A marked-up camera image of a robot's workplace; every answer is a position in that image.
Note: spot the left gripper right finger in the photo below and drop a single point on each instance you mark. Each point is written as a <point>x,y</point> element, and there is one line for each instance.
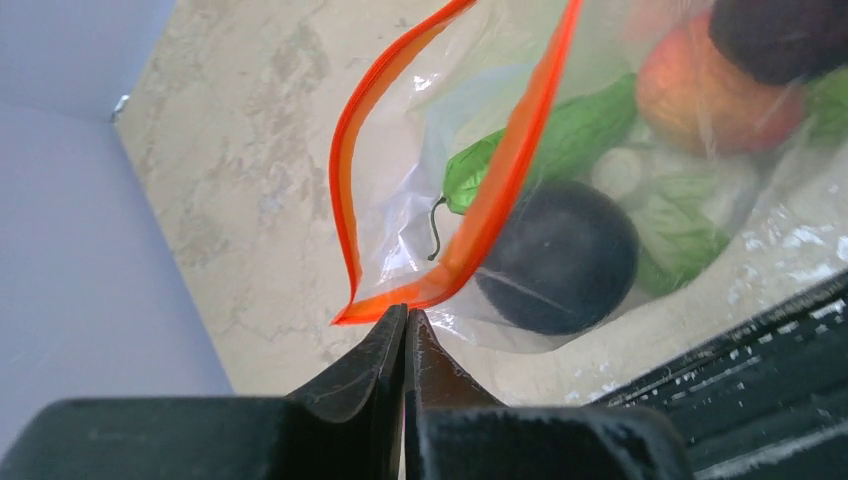
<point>443,436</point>

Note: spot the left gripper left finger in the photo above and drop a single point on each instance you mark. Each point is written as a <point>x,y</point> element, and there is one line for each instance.
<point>353,408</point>

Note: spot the purple eggplant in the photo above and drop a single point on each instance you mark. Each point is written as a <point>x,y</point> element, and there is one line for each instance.
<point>564,261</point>

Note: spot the clear orange zip bag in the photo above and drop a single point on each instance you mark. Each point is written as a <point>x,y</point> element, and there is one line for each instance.
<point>526,171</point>

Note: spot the light green cucumber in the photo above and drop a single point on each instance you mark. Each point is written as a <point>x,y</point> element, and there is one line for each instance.
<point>578,131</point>

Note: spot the white cauliflower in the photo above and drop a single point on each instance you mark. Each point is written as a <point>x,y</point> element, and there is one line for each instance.
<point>686,208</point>

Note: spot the dark red plum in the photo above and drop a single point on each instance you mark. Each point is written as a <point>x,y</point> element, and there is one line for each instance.
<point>778,41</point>

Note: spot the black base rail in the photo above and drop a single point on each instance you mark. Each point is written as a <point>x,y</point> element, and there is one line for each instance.
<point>764,400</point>

